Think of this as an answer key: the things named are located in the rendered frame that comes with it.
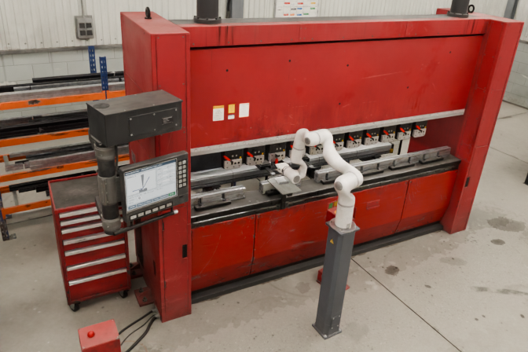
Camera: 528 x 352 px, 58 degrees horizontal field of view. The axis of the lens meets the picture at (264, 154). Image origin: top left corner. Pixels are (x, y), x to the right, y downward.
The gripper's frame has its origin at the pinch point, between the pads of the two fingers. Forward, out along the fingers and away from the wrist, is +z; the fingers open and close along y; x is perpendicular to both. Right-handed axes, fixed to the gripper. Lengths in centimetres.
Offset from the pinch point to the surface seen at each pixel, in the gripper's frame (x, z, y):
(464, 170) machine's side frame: -40, -14, 220
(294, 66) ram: 79, 4, 11
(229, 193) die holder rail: -24.0, 5.5, -40.0
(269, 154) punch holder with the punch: 6.4, 4.5, -5.5
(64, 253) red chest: -58, 21, -168
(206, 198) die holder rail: -24, 5, -60
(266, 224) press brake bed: -54, -7, -9
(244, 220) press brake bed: -45, -7, -31
